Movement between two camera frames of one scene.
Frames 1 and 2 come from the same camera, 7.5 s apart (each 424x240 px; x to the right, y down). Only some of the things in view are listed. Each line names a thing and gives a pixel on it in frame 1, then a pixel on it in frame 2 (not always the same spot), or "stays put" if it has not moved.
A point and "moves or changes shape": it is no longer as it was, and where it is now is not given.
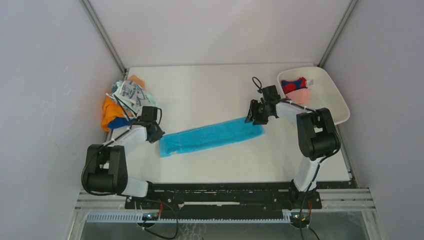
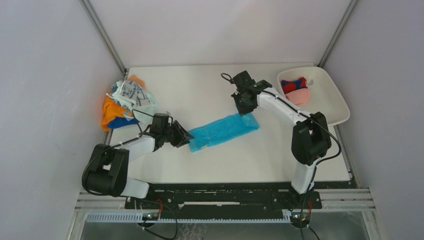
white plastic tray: (322, 93) stays put
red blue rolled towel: (289, 86) stays put
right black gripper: (254, 114) → (242, 111)
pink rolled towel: (301, 96) stays put
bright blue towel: (191, 140) moves or changes shape
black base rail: (258, 197) stays put
